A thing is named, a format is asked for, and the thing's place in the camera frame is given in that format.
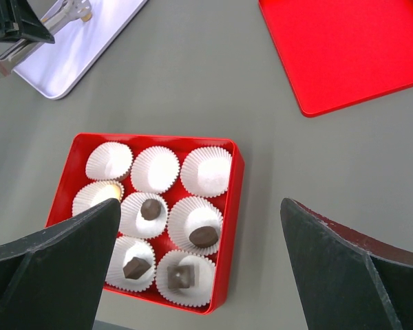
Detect red chocolate box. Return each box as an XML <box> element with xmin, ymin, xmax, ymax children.
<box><xmin>46</xmin><ymin>133</ymin><xmax>244</xmax><ymax>315</ymax></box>

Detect lavender plastic tray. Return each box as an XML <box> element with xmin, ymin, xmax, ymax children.
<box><xmin>13</xmin><ymin>0</ymin><xmax>146</xmax><ymax>100</ymax></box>

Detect white paper cup middle-left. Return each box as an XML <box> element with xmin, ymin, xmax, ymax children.
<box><xmin>72</xmin><ymin>180</ymin><xmax>125</xmax><ymax>217</ymax></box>

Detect white paper cup top-middle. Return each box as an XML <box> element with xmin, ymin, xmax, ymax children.
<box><xmin>130</xmin><ymin>146</ymin><xmax>180</xmax><ymax>194</ymax></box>

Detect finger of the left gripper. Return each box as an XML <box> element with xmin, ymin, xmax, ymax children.
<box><xmin>0</xmin><ymin>0</ymin><xmax>54</xmax><ymax>43</ymax></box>

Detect dark square chocolate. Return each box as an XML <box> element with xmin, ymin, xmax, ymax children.
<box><xmin>167</xmin><ymin>265</ymin><xmax>195</xmax><ymax>289</ymax></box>

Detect red box lid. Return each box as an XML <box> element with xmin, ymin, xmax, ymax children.
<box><xmin>259</xmin><ymin>0</ymin><xmax>413</xmax><ymax>118</ymax></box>

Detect caramel oval chocolate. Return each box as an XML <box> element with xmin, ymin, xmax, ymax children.
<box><xmin>81</xmin><ymin>12</ymin><xmax>92</xmax><ymax>22</ymax></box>

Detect white paper cup centre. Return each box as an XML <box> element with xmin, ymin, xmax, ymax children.
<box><xmin>119</xmin><ymin>192</ymin><xmax>168</xmax><ymax>239</ymax></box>

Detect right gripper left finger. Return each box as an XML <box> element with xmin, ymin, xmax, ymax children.
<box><xmin>0</xmin><ymin>198</ymin><xmax>120</xmax><ymax>329</ymax></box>

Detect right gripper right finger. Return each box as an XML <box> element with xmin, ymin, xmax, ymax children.
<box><xmin>280</xmin><ymin>198</ymin><xmax>413</xmax><ymax>329</ymax></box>

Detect white paper cup middle-right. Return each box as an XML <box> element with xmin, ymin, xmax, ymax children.
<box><xmin>167</xmin><ymin>197</ymin><xmax>223</xmax><ymax>256</ymax></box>

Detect white paper cup top-right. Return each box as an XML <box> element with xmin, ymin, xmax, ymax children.
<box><xmin>180</xmin><ymin>146</ymin><xmax>232</xmax><ymax>197</ymax></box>

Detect cream white chocolate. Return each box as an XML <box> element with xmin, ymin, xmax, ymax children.
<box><xmin>101</xmin><ymin>184</ymin><xmax>122</xmax><ymax>201</ymax></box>

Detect white paper cup top-left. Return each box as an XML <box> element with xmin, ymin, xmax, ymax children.
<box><xmin>85</xmin><ymin>142</ymin><xmax>134</xmax><ymax>181</ymax></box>

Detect white paper cup bottom-right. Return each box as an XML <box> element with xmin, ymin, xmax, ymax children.
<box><xmin>155</xmin><ymin>249</ymin><xmax>217</xmax><ymax>307</ymax></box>

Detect metal tongs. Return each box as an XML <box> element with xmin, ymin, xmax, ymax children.
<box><xmin>0</xmin><ymin>0</ymin><xmax>92</xmax><ymax>76</ymax></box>

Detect dark round chocolate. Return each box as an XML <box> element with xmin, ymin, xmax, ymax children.
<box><xmin>140</xmin><ymin>199</ymin><xmax>162</xmax><ymax>221</ymax></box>

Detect white paper cup bottom-left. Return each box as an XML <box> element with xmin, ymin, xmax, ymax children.
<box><xmin>105</xmin><ymin>236</ymin><xmax>156</xmax><ymax>292</ymax></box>

